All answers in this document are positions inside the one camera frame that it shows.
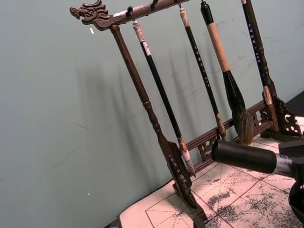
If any slim black brush brown tip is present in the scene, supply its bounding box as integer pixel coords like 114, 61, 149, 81
178, 7, 227, 141

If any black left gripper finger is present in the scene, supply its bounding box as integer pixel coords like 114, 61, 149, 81
278, 139, 304, 157

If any black brush with white tip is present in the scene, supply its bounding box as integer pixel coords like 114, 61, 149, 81
132, 20, 196, 178

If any black round ink dish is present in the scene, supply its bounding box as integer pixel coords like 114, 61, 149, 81
288, 180, 304, 225

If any white grid calligraphy mat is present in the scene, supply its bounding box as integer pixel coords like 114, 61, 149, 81
118, 135, 304, 228

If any black brush with cream ferrule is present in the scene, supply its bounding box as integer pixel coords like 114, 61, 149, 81
240, 0, 274, 114

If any large brush with tan handle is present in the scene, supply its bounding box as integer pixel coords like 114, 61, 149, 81
200, 0, 254, 146

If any dark wooden dragon brush rack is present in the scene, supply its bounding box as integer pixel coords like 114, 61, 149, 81
69, 0, 304, 228

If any black and silver cylindrical handle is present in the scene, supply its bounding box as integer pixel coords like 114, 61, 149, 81
210, 139, 304, 179

